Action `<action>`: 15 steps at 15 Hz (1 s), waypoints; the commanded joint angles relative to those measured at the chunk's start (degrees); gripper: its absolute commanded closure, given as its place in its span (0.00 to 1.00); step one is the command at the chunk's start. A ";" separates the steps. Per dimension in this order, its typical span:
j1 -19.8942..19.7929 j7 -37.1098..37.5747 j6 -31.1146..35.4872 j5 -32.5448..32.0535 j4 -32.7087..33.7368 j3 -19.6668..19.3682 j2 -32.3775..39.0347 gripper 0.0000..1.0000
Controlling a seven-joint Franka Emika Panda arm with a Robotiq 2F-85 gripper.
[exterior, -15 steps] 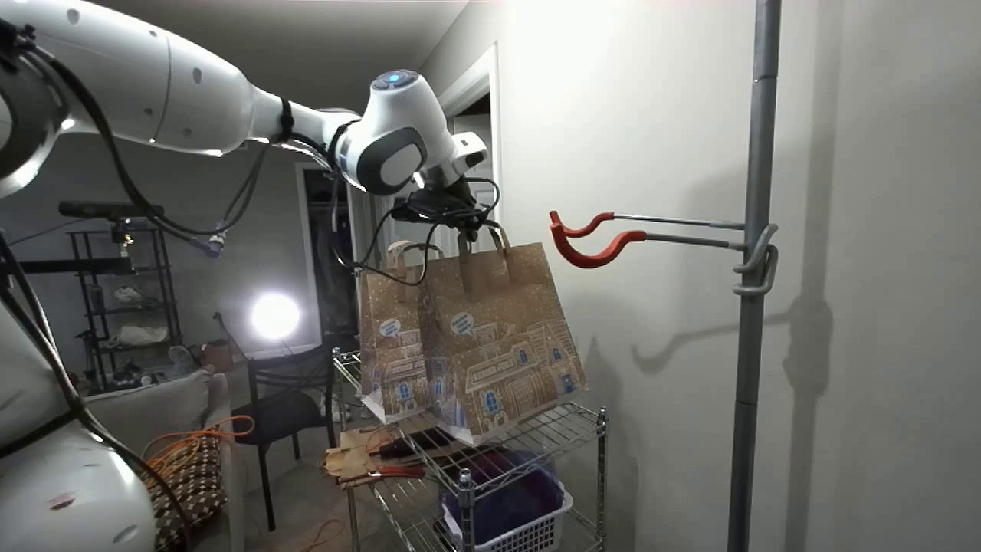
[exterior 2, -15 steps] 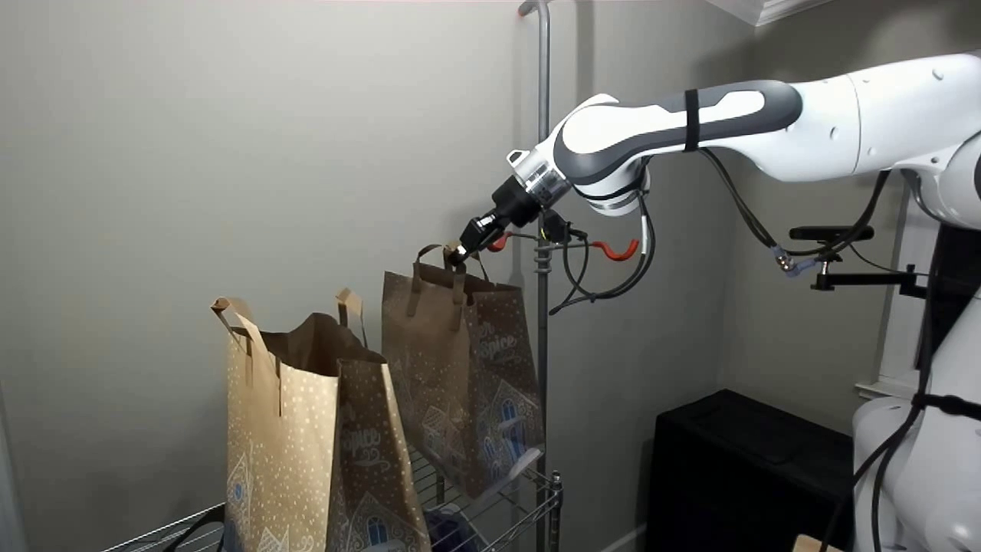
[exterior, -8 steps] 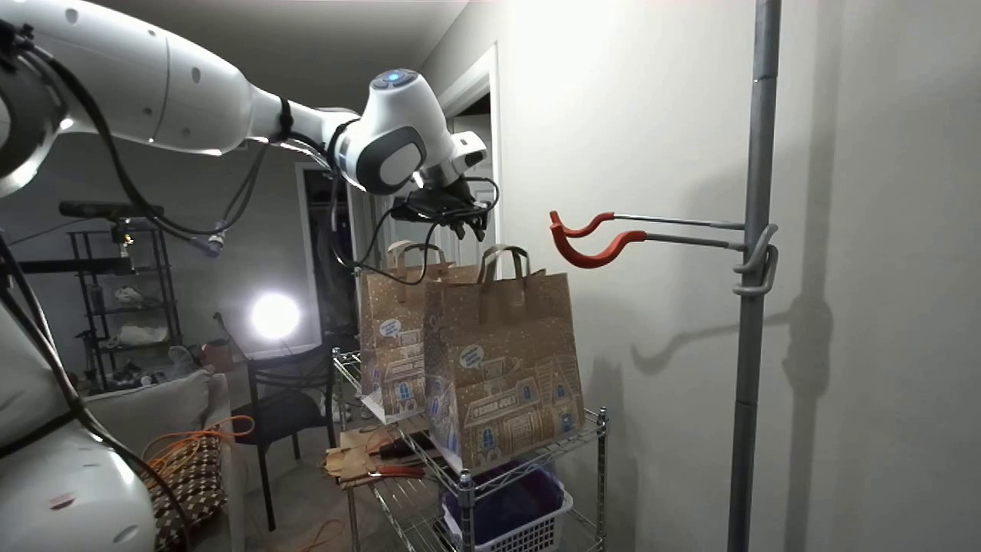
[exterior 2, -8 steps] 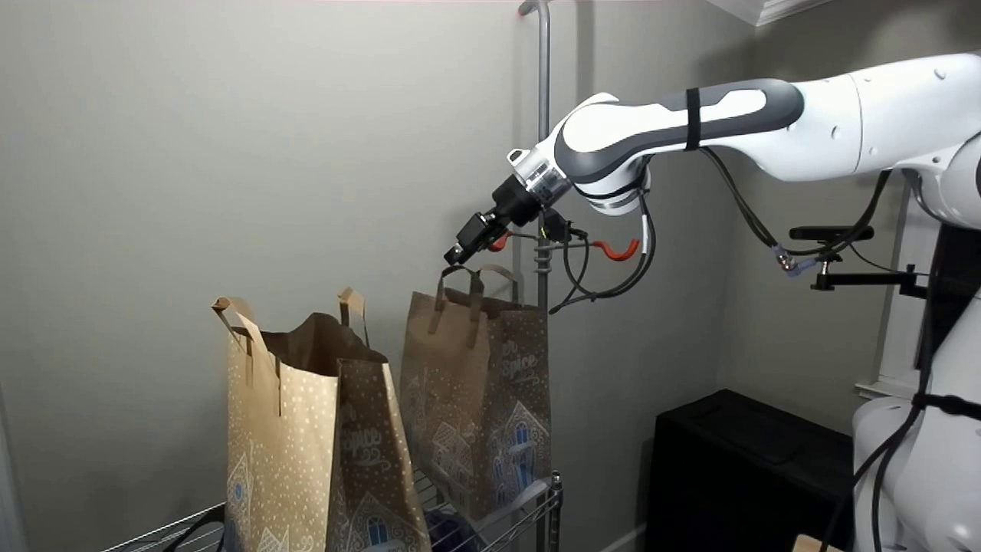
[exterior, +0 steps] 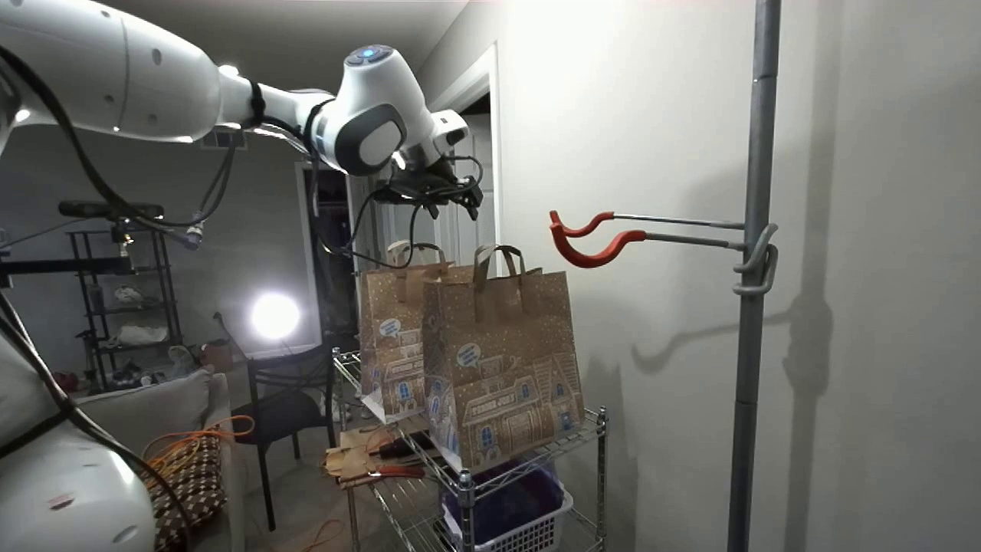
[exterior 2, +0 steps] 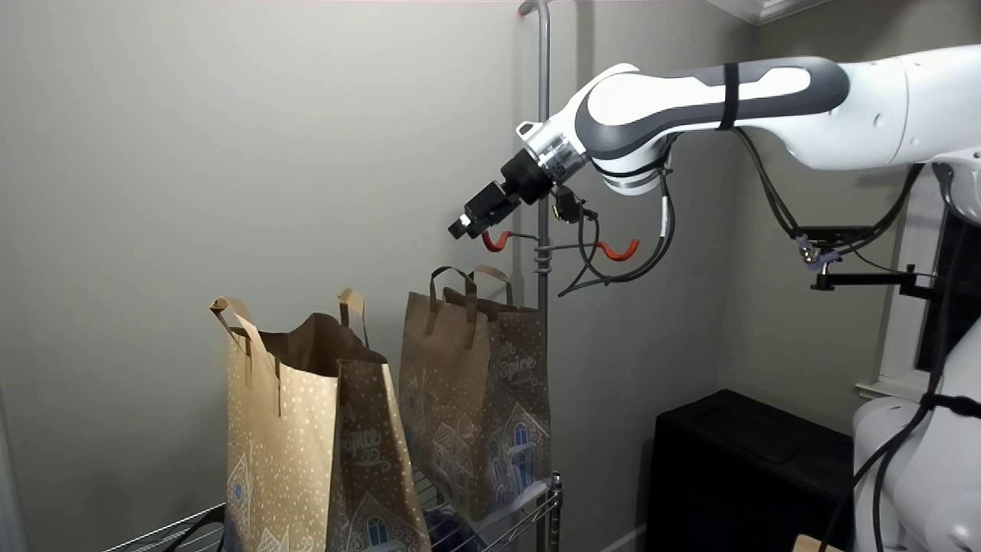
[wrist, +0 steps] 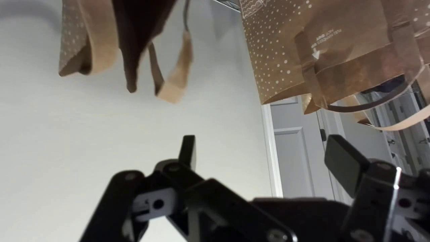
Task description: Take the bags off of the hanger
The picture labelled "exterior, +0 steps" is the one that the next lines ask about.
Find bright round lamp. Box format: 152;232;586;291
243;288;308;350

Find black metal chair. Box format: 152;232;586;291
212;308;342;533

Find grey metal pole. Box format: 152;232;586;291
722;0;785;552

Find brown Trader Joe's paper bag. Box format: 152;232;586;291
356;243;454;430
419;243;587;474

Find grey couch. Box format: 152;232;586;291
69;364;234;453

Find orange extension cord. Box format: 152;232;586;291
139;411;258;552

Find chrome wire shelf rack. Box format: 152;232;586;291
330;347;613;552

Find blue plastic laundry basket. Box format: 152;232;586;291
438;464;576;552

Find black horizontal bar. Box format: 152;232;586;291
0;253;136;283

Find orange-tipped metal hanger hook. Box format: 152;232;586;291
544;206;782;301

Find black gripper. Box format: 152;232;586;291
366;151;488;222

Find dark background shelving unit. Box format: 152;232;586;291
59;196;190;393

